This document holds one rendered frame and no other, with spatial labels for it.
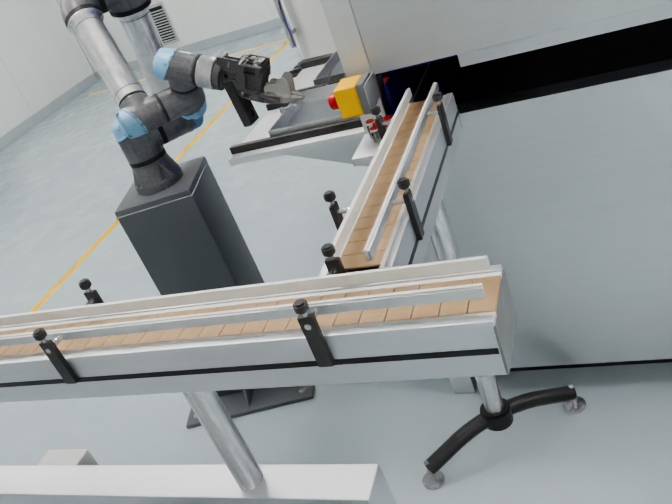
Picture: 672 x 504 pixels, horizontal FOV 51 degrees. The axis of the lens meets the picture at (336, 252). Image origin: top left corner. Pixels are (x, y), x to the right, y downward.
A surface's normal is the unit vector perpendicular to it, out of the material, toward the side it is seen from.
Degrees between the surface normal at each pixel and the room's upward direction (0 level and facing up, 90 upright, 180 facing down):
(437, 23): 90
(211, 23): 90
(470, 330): 90
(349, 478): 0
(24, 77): 90
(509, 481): 0
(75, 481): 0
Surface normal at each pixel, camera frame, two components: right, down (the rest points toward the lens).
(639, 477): -0.33, -0.81
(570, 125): -0.26, 0.57
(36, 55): 0.91, -0.12
